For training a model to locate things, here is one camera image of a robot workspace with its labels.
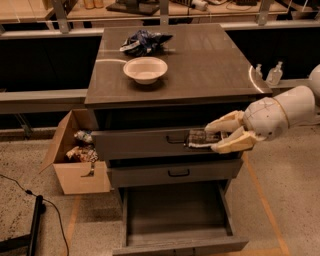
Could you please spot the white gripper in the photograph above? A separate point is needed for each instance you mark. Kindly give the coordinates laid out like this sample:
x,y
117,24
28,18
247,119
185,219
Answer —
x,y
265,119

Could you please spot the dark rxbar chocolate bar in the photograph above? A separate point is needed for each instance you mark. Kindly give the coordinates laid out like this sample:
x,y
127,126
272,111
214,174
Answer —
x,y
199,138

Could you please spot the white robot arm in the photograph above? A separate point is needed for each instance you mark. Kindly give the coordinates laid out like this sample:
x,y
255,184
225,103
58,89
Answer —
x,y
301,103

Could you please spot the grey middle drawer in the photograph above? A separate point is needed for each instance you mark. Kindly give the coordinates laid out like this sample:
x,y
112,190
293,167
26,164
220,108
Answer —
x,y
174,173

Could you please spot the grey drawer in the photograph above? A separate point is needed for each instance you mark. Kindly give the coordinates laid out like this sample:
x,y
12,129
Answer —
x,y
174,173
146,143
187,219

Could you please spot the grey top drawer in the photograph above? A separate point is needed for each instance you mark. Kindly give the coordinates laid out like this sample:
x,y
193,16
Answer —
x,y
146,143

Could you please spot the grey drawer cabinet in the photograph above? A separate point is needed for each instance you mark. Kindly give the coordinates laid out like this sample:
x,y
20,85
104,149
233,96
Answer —
x,y
207,77

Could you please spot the grey bottom drawer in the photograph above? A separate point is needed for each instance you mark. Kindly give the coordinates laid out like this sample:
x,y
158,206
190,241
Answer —
x,y
187,219

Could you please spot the clear small bottle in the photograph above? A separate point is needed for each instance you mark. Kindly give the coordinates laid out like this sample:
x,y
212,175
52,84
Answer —
x,y
258,70

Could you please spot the clear sanitizer bottle large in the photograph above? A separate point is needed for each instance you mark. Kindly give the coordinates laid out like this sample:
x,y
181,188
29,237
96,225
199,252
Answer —
x,y
275,74

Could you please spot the white paper bowl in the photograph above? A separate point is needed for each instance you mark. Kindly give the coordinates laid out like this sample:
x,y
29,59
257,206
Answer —
x,y
145,70

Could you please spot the blue crumpled chip bag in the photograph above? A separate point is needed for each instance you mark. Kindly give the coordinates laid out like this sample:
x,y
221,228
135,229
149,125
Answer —
x,y
144,43

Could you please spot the black monitor base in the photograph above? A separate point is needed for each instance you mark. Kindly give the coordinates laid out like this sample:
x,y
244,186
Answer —
x,y
139,7

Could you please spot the snack bag upper in box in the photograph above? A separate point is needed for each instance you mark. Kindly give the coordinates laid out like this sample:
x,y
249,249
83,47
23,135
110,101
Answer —
x,y
84,136

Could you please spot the snack bag in box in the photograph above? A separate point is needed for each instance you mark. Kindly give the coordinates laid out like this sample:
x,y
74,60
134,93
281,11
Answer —
x,y
84,136
83,154

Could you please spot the snack bag lower in box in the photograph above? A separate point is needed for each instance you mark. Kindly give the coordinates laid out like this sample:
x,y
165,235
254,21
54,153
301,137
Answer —
x,y
83,154

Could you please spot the cardboard box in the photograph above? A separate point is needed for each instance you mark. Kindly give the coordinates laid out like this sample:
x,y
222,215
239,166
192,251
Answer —
x,y
75,177

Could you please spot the black stand leg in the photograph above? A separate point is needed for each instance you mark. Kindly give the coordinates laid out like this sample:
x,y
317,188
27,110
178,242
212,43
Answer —
x,y
29,240

